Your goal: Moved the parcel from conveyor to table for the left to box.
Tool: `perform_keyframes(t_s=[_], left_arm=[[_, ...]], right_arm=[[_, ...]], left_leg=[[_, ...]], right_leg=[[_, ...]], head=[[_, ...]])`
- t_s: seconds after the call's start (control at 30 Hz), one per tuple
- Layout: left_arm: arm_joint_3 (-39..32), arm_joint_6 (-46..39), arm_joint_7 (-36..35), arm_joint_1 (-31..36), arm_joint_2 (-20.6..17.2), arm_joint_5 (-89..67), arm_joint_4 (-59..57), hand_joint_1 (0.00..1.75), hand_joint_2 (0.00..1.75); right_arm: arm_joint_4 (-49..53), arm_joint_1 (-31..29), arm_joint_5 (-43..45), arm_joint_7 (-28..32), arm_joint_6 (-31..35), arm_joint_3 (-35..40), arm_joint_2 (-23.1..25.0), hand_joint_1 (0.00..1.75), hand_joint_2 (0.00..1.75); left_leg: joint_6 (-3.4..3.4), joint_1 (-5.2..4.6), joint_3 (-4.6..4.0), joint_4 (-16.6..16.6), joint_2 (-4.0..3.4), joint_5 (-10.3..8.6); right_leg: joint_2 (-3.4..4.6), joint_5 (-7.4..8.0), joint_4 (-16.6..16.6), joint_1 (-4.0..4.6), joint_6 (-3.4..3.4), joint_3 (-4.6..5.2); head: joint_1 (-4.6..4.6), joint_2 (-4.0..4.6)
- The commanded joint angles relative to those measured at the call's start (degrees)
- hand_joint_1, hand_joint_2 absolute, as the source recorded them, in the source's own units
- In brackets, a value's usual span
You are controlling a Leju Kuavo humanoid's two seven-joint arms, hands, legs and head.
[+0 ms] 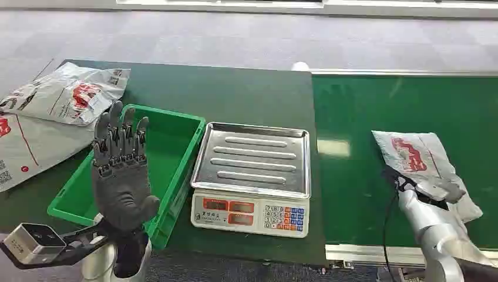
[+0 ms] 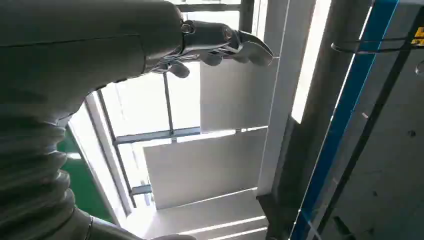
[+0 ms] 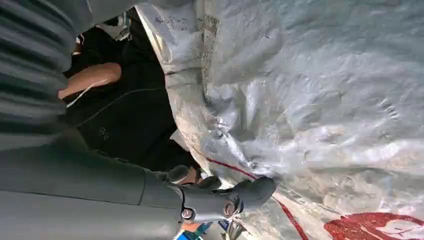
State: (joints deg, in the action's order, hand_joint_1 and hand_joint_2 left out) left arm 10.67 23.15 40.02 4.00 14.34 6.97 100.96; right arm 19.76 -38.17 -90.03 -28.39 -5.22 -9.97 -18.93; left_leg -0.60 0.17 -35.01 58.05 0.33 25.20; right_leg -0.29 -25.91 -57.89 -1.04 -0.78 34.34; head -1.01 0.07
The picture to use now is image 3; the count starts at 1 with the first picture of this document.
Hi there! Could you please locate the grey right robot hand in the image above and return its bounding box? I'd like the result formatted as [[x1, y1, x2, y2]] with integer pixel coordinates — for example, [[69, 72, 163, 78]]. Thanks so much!
[[0, 131, 277, 240]]

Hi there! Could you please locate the person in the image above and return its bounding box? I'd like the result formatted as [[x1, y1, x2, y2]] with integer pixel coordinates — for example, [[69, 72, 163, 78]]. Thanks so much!
[[61, 8, 201, 173]]

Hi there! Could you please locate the blue printed package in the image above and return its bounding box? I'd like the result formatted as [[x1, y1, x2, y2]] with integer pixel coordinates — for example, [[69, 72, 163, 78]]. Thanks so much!
[[176, 221, 233, 240]]

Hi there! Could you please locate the ribbed grey right arm sleeve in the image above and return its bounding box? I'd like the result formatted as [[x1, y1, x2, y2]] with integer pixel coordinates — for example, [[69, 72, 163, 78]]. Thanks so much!
[[0, 0, 140, 152]]

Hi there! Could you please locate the white cord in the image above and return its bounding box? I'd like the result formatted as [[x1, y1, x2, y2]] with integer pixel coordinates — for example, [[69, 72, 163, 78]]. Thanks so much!
[[65, 78, 109, 109]]

